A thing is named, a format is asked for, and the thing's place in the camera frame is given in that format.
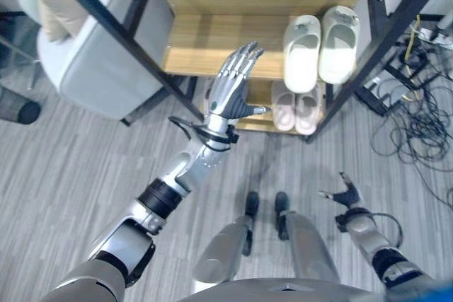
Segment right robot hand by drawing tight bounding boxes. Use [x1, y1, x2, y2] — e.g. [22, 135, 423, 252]
[318, 171, 362, 209]

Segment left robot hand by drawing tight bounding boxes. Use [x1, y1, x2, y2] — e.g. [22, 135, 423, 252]
[205, 41, 272, 120]

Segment pink slipper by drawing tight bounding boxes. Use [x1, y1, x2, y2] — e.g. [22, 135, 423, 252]
[270, 81, 297, 132]
[294, 84, 321, 136]

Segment silver robot right leg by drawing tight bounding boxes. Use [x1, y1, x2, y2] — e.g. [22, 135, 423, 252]
[274, 191, 341, 286]

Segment white slipper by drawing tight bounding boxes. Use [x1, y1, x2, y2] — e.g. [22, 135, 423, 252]
[318, 5, 361, 86]
[283, 14, 322, 94]

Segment silver robot torso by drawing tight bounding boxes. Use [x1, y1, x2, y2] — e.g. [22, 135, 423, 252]
[178, 277, 386, 302]

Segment grey armchair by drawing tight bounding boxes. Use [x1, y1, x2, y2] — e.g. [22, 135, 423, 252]
[18, 0, 175, 122]

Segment beige cushion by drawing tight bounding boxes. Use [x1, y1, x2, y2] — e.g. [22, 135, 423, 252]
[38, 0, 110, 43]

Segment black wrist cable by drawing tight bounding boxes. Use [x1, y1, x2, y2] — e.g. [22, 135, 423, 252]
[367, 211, 404, 248]
[168, 115, 239, 144]

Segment black frame wooden shoe rack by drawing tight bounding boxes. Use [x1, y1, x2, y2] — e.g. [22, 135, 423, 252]
[41, 0, 453, 144]

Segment black tangled cables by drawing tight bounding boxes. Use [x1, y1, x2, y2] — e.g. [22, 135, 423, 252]
[367, 22, 453, 211]

